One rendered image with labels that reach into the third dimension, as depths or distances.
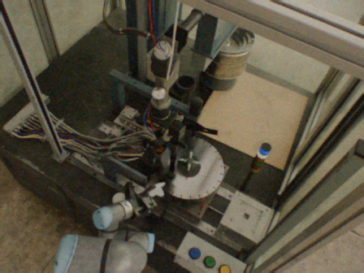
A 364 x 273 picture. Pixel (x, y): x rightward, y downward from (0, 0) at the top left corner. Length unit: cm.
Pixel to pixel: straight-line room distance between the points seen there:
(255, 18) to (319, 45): 9
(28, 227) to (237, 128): 157
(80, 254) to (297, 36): 75
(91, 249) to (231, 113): 131
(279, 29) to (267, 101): 167
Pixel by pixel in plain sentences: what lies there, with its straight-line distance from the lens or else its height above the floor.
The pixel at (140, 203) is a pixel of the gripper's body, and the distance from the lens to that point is 143.
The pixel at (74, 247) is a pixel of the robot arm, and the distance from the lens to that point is 96.
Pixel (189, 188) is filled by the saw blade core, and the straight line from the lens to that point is 149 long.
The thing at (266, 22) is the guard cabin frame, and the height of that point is 202.
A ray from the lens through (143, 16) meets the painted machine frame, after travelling 175.
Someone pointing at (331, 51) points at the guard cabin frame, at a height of 202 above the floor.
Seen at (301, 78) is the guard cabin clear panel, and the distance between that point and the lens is 235.
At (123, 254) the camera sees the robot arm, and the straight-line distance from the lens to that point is 95.
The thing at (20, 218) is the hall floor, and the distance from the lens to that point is 260.
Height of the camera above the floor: 230
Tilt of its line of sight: 56 degrees down
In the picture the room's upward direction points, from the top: 10 degrees clockwise
